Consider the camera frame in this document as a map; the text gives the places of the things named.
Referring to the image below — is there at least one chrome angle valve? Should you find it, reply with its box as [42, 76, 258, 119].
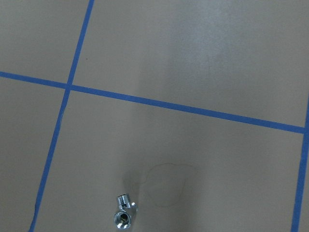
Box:
[113, 193, 138, 230]

